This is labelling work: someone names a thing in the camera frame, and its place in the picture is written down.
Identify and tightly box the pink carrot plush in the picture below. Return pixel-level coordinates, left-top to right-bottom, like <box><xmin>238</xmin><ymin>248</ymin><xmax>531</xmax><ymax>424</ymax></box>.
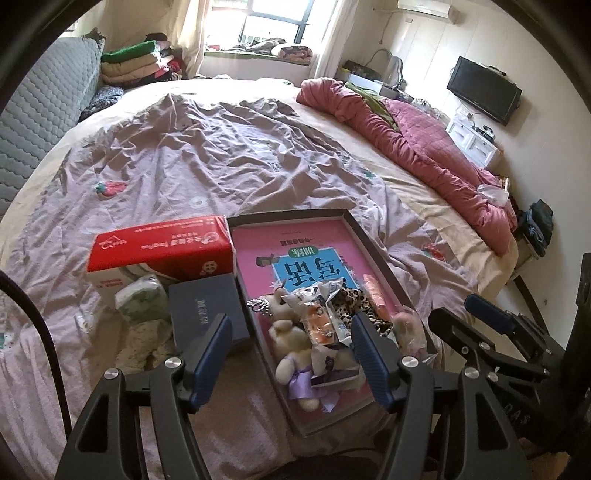
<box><xmin>362</xmin><ymin>273</ymin><xmax>393</xmax><ymax>324</ymax></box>

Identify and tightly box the pile of dark patterned clothes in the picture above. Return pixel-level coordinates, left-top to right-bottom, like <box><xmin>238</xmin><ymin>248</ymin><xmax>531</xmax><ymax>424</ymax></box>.
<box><xmin>208</xmin><ymin>39</ymin><xmax>315</xmax><ymax>63</ymax></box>

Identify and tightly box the dark blue bag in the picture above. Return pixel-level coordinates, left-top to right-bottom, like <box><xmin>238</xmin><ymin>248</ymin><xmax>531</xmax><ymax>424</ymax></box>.
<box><xmin>517</xmin><ymin>199</ymin><xmax>555</xmax><ymax>259</ymax></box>

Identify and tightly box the clear plastic packet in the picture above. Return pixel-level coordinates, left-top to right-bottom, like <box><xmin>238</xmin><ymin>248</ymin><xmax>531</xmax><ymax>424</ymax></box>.
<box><xmin>284</xmin><ymin>288</ymin><xmax>335</xmax><ymax>349</ymax></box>

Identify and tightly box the pink workbook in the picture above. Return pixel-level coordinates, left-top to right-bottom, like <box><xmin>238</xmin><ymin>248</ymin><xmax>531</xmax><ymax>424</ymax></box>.
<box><xmin>231</xmin><ymin>219</ymin><xmax>402</xmax><ymax>425</ymax></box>

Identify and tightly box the white green-leaf tissue pack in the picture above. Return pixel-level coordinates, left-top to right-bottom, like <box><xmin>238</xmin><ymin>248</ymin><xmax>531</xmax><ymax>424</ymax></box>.
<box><xmin>115</xmin><ymin>318</ymin><xmax>172</xmax><ymax>376</ymax></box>

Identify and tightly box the white drawer cabinet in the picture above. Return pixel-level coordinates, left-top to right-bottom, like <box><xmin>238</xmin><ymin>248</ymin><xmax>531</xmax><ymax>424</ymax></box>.
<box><xmin>445</xmin><ymin>111</ymin><xmax>504</xmax><ymax>169</ymax></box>

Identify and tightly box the black flat television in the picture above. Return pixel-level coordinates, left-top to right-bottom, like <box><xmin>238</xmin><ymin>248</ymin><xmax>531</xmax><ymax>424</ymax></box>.
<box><xmin>446</xmin><ymin>56</ymin><xmax>522</xmax><ymax>126</ymax></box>

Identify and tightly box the red tissue box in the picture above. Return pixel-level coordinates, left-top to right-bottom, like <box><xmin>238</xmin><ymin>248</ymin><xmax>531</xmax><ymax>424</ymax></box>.
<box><xmin>87</xmin><ymin>215</ymin><xmax>237</xmax><ymax>303</ymax></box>

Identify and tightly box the grey quilted headboard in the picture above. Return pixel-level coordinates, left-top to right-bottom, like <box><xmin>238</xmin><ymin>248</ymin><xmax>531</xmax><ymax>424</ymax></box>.
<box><xmin>0</xmin><ymin>36</ymin><xmax>103</xmax><ymax>217</ymax></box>

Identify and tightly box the stack of folded clothes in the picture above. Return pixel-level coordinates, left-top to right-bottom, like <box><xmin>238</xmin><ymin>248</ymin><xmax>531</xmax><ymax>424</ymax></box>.
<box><xmin>100</xmin><ymin>33</ymin><xmax>185</xmax><ymax>86</ymax></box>

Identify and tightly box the dark grey box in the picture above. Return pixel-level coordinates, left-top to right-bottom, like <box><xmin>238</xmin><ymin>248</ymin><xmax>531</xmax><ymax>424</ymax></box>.
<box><xmin>167</xmin><ymin>272</ymin><xmax>252</xmax><ymax>356</ymax></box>

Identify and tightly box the green cloth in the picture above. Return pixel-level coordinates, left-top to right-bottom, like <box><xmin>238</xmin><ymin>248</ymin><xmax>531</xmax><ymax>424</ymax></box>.
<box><xmin>346</xmin><ymin>82</ymin><xmax>393</xmax><ymax>125</ymax></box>

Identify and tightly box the pink quilt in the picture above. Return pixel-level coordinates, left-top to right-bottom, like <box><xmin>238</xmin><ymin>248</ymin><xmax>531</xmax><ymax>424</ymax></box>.
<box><xmin>295</xmin><ymin>78</ymin><xmax>519</xmax><ymax>256</ymax></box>

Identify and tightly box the white blue plastic packet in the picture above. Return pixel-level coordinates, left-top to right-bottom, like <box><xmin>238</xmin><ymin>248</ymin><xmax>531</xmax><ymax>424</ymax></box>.
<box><xmin>323</xmin><ymin>282</ymin><xmax>354</xmax><ymax>344</ymax></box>

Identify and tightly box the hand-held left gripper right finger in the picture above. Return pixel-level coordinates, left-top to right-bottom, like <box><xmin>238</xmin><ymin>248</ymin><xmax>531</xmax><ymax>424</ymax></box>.
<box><xmin>350</xmin><ymin>314</ymin><xmax>532</xmax><ymax>480</ymax></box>

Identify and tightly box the black box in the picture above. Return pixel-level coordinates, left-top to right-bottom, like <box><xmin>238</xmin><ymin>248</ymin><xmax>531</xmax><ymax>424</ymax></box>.
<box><xmin>342</xmin><ymin>60</ymin><xmax>384</xmax><ymax>86</ymax></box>

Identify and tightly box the dark blue patterned pillow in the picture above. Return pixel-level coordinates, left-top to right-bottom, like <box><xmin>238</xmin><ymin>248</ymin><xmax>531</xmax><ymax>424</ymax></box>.
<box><xmin>78</xmin><ymin>85</ymin><xmax>125</xmax><ymax>121</ymax></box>

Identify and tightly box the white appliance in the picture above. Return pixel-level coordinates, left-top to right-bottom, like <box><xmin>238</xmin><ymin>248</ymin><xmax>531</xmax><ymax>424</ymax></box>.
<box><xmin>381</xmin><ymin>48</ymin><xmax>407</xmax><ymax>90</ymax></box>

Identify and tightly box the white air conditioner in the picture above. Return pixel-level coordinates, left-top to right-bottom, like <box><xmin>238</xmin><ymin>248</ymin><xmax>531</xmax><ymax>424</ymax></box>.
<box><xmin>397</xmin><ymin>0</ymin><xmax>458</xmax><ymax>21</ymax></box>

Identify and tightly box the cream curtain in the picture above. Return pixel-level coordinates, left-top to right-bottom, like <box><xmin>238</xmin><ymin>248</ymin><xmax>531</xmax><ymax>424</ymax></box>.
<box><xmin>309</xmin><ymin>0</ymin><xmax>365</xmax><ymax>81</ymax></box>
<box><xmin>175</xmin><ymin>0</ymin><xmax>218</xmax><ymax>79</ymax></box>

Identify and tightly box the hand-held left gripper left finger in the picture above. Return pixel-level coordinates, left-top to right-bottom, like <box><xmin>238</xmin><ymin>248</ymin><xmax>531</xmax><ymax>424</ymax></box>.
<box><xmin>55</xmin><ymin>314</ymin><xmax>234</xmax><ymax>480</ymax></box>

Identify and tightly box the window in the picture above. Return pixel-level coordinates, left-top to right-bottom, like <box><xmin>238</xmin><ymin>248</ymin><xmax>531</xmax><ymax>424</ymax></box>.
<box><xmin>203</xmin><ymin>0</ymin><xmax>342</xmax><ymax>54</ymax></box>

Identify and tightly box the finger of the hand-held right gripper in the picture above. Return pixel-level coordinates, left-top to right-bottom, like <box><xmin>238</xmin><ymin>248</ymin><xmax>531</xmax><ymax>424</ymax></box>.
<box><xmin>427</xmin><ymin>307</ymin><xmax>550</xmax><ymax>384</ymax></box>
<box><xmin>464</xmin><ymin>293</ymin><xmax>561</xmax><ymax>370</ymax></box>

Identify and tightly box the dark green printed soft pack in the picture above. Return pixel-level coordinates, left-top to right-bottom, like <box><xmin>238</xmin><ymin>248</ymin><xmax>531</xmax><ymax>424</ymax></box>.
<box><xmin>115</xmin><ymin>274</ymin><xmax>171</xmax><ymax>324</ymax></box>

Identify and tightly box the dark metal frame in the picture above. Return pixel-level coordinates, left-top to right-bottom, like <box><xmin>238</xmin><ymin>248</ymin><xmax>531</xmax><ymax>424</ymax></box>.
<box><xmin>505</xmin><ymin>270</ymin><xmax>550</xmax><ymax>333</ymax></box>

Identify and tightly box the leopard print plush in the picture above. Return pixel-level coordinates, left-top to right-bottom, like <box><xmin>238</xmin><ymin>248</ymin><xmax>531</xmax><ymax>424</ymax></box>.
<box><xmin>330</xmin><ymin>288</ymin><xmax>398</xmax><ymax>342</ymax></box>

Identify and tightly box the mauve strawberry print bedsheet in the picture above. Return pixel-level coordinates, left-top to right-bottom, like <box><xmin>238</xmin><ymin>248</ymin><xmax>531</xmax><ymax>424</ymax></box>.
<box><xmin>0</xmin><ymin>78</ymin><xmax>518</xmax><ymax>480</ymax></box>

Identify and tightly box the white plastic bag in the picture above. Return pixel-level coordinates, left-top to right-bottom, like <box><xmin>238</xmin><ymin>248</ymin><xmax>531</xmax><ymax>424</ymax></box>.
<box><xmin>475</xmin><ymin>184</ymin><xmax>511</xmax><ymax>206</ymax></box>

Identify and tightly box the teddy bear with purple dress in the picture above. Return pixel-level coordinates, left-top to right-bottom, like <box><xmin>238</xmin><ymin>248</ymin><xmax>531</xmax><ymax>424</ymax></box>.
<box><xmin>269</xmin><ymin>318</ymin><xmax>333</xmax><ymax>412</ymax></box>

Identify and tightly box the grey rectangular tray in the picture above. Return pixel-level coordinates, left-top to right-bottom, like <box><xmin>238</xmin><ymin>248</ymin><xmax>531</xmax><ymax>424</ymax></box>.
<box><xmin>225</xmin><ymin>209</ymin><xmax>439</xmax><ymax>438</ymax></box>

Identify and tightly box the black cable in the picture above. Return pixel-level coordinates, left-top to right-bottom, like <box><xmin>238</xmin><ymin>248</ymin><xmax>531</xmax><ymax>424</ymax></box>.
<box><xmin>0</xmin><ymin>270</ymin><xmax>75</xmax><ymax>430</ymax></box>

